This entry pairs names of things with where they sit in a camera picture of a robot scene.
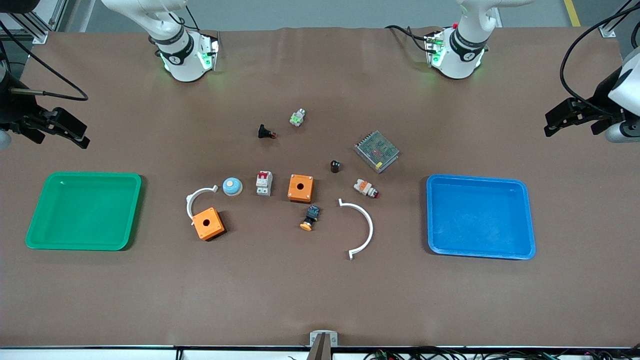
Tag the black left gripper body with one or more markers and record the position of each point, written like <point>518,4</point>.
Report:
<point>601,97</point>

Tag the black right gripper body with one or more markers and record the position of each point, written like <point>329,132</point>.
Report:
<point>18,110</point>

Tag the white red circuit breaker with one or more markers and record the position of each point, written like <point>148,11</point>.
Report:
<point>264,183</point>

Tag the black cylindrical capacitor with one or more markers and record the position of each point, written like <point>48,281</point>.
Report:
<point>335,167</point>

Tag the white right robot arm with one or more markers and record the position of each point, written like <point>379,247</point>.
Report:
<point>182,65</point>

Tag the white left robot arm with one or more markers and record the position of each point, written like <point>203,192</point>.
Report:
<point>457,60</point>

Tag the green plastic tray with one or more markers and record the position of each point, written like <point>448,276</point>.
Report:
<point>82,212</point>

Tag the blue plastic tray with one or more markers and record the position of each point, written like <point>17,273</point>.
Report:
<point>480,217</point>

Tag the blue dome button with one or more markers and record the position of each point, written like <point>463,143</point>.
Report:
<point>232,186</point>

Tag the orange box with hole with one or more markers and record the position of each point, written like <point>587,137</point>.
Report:
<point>214,229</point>
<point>306,192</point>

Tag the metal mesh power supply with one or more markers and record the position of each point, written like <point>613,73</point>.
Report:
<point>377,151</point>

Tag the white orange red push button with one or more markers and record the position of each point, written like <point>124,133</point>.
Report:
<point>364,187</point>

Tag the white green push button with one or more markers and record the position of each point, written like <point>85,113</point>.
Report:
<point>298,118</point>

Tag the blue black orange push button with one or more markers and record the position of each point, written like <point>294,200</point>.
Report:
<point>311,216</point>

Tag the brown table mat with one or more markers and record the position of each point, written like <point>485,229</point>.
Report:
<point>320,290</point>

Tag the small aluminium corner bracket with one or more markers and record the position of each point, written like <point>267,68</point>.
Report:
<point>608,30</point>

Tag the small white arc bracket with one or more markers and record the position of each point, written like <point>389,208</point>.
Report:
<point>190,202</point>

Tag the black switch with red tip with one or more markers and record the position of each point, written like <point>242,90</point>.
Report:
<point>264,131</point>

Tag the large white arc bracket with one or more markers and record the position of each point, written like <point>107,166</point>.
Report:
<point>370,225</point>

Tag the white table edge rail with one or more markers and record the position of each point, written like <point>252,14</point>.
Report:
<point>100,354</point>

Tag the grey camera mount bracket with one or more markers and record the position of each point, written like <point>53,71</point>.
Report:
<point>323,342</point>

